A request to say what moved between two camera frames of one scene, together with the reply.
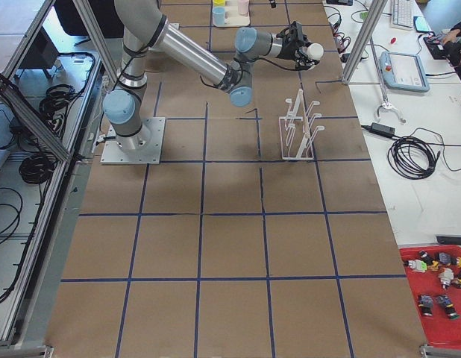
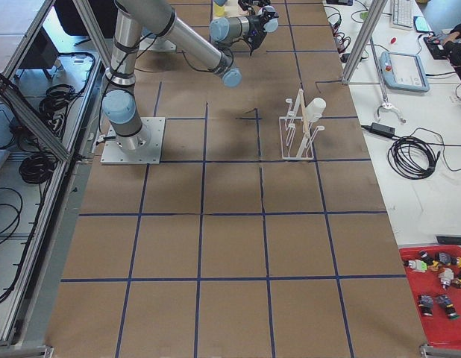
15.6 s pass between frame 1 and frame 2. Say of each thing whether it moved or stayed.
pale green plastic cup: moved
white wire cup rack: stayed
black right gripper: moved
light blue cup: moved
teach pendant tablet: stayed
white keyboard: stayed
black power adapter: stayed
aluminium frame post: stayed
